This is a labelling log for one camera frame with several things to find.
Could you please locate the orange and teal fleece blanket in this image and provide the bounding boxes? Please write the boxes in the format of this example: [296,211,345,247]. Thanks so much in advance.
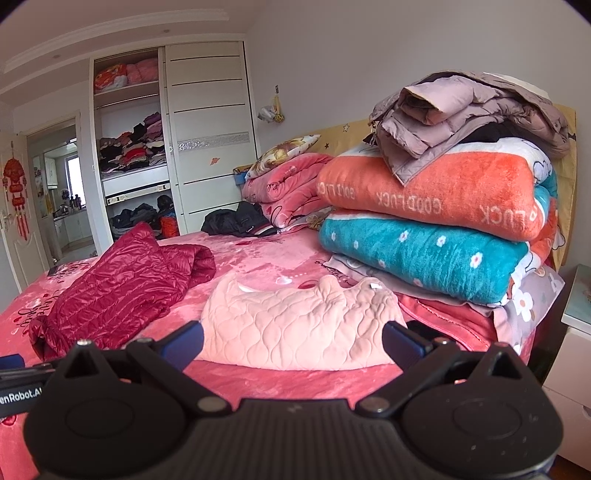
[316,136,561,305]

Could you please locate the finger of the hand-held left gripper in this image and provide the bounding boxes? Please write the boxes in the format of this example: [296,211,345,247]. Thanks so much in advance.
[0,354,56,381]

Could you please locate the gold floral pillow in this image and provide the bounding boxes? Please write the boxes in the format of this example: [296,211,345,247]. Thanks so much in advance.
[245,134,321,182]

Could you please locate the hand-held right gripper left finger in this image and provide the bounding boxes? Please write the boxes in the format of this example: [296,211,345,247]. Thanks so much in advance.
[51,320,232,418]

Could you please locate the pink rolled quilt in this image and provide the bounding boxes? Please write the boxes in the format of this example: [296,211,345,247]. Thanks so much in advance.
[242,152,335,229]

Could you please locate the white wardrobe drawer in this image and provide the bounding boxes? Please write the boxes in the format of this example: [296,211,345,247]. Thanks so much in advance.
[102,178,171,204]

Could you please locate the white room door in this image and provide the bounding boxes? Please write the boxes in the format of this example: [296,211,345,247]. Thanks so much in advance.
[0,104,51,282]

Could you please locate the hanging bag on wall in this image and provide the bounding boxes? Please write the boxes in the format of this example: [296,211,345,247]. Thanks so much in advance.
[259,84,284,125]

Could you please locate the white wardrobe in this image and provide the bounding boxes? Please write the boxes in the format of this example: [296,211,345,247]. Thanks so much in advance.
[90,41,259,245]

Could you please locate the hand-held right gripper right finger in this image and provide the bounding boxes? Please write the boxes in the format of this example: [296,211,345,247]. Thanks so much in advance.
[355,320,536,418]

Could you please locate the black jacket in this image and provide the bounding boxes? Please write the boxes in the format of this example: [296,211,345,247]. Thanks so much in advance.
[201,200,280,238]

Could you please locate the white kitchen cabinet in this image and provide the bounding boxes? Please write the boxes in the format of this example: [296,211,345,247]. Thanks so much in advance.
[54,212,95,259]

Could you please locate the white wardrobe sliding door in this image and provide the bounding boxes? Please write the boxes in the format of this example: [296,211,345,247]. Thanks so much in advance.
[164,41,258,235]

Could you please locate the pile of folded clothes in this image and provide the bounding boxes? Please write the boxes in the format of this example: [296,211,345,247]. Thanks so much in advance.
[98,113,167,174]

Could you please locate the pink quilted top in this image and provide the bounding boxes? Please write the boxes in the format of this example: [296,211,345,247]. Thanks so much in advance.
[198,272,409,372]

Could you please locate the pile of dark clothes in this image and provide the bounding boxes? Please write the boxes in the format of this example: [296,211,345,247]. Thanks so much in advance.
[111,195,180,238]

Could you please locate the red knot ornament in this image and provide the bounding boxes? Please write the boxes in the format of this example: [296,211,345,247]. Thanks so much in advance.
[2,157,31,241]

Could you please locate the red puffer jacket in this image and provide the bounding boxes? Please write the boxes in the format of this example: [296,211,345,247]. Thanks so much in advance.
[28,222,217,363]

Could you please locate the grey pink puffer coat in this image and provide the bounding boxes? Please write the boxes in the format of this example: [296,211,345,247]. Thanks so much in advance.
[369,70,573,186]

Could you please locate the red printed quilt bag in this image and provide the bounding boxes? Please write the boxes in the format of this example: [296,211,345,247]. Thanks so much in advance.
[95,65,127,90]

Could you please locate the white nightstand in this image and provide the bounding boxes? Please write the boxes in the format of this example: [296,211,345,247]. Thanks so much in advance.
[542,264,591,469]

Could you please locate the pink folded blanket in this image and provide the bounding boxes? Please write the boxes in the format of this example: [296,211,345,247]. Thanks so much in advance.
[126,58,158,85]

